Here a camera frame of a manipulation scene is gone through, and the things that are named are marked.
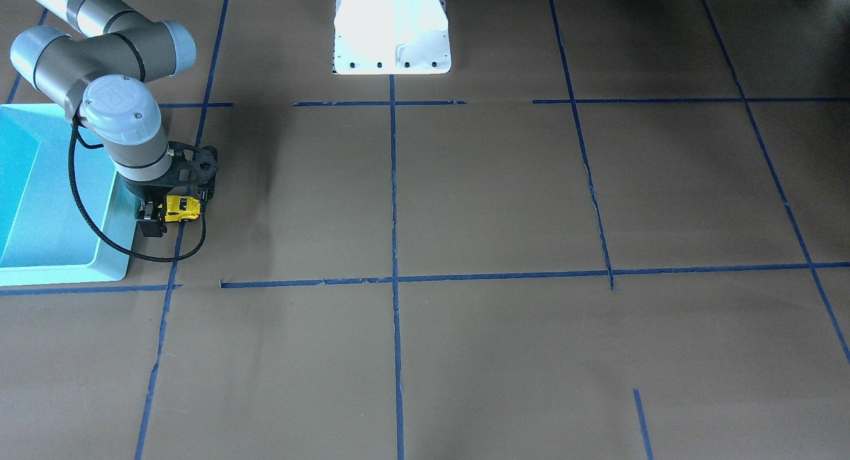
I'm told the yellow beetle toy car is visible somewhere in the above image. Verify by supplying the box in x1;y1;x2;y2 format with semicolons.
165;194;201;223

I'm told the light blue plastic bin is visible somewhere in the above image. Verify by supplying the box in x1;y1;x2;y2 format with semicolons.
1;104;137;287

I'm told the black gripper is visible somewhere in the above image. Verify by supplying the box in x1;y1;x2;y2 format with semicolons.
122;173;174;238

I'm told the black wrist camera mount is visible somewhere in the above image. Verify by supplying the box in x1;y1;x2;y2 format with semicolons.
165;141;218;206

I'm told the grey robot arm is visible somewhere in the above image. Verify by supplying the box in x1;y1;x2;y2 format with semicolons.
10;0;197;237

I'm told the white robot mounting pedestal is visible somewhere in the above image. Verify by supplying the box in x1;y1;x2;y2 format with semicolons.
332;0;452;76

